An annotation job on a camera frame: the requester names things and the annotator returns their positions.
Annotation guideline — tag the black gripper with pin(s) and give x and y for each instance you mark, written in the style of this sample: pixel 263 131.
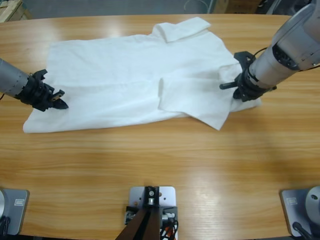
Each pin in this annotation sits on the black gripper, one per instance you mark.
pixel 35 92
pixel 250 90

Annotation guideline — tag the white polo shirt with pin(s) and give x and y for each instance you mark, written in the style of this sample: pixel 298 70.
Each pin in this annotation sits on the white polo shirt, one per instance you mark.
pixel 112 75

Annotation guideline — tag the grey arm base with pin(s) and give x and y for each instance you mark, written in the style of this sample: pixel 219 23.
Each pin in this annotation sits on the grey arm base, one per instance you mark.
pixel 17 217
pixel 312 200

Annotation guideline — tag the brown cardboard box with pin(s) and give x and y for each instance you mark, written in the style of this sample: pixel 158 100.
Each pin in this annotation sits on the brown cardboard box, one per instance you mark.
pixel 237 5

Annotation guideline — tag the wooden pallet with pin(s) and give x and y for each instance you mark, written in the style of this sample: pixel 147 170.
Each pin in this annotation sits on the wooden pallet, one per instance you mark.
pixel 10 12

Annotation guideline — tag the silver black clamp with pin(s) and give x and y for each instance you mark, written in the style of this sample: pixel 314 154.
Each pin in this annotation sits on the silver black clamp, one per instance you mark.
pixel 168 215
pixel 130 215

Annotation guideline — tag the grey metal frame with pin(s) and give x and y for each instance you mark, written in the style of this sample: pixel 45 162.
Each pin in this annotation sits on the grey metal frame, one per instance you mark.
pixel 277 6

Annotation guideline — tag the grey metal post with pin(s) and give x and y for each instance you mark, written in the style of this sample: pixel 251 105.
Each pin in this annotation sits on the grey metal post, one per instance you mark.
pixel 212 6

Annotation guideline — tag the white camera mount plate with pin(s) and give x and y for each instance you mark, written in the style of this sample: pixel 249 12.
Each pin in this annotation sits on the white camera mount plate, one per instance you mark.
pixel 167 197

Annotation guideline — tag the dark camera post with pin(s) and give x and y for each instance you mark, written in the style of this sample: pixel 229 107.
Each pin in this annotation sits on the dark camera post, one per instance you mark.
pixel 147 225

